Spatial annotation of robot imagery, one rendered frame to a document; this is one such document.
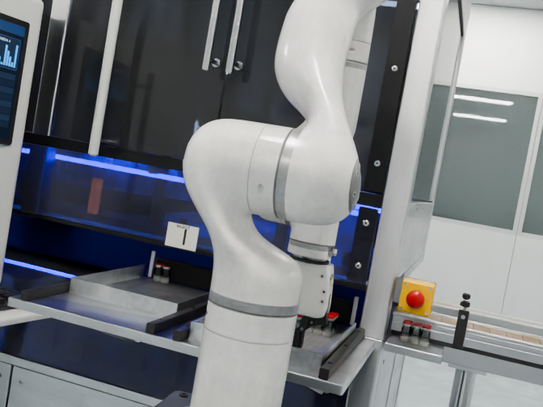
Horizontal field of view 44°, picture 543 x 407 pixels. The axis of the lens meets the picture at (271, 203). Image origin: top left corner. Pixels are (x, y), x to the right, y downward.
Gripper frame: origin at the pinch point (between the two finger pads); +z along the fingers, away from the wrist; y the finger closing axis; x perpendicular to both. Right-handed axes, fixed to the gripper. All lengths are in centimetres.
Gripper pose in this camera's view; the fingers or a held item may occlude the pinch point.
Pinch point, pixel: (294, 339)
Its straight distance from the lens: 126.3
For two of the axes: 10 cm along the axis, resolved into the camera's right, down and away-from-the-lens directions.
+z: -1.7, 9.8, 0.6
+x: -2.9, 0.1, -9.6
